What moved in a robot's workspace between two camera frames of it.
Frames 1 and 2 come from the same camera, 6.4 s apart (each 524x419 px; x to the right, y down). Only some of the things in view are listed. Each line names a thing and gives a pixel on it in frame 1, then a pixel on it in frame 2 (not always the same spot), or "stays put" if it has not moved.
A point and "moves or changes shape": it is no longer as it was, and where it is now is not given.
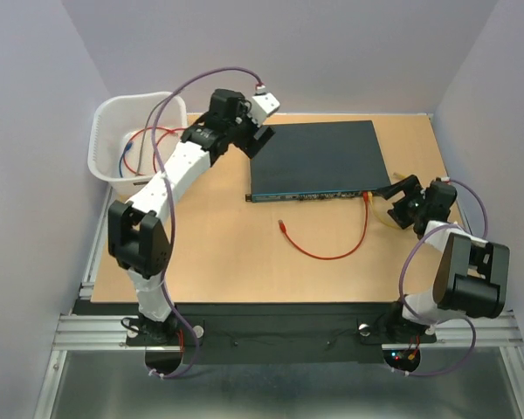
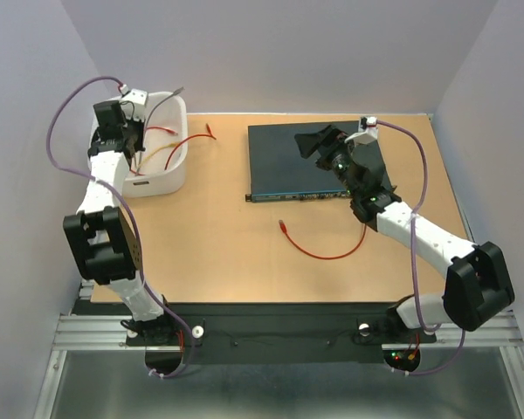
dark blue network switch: (318, 161) stays put
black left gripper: (249, 145) to (139, 125)
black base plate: (271, 333) stays put
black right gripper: (411, 183) to (309, 142)
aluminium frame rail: (463, 330) stays put
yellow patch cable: (377, 212) moves or changes shape
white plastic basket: (121, 147) stays put
